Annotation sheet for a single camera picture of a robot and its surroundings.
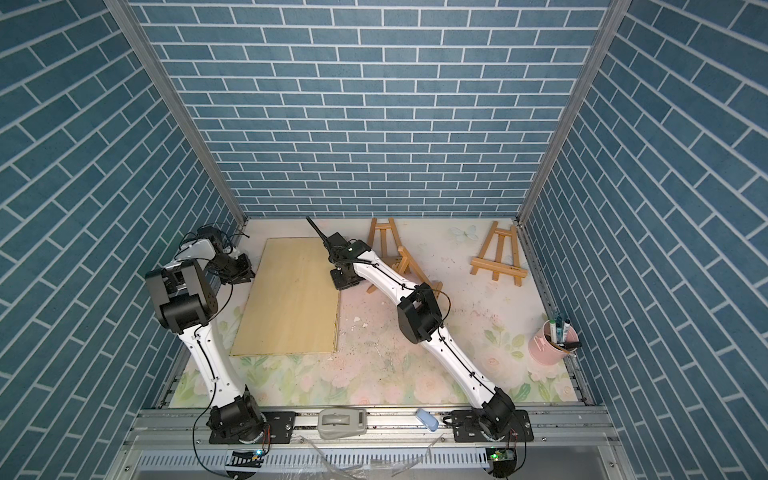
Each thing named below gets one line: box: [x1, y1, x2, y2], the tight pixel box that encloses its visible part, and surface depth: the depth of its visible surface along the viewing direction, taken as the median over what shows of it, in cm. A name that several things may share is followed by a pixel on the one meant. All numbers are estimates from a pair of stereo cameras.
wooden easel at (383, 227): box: [368, 218, 402, 258], surface depth 118 cm
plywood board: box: [230, 237, 340, 356], surface depth 96 cm
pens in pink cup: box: [545, 316, 582, 354], surface depth 82 cm
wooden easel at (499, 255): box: [470, 221, 528, 287], surface depth 111 cm
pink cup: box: [528, 320, 579, 365], surface depth 82 cm
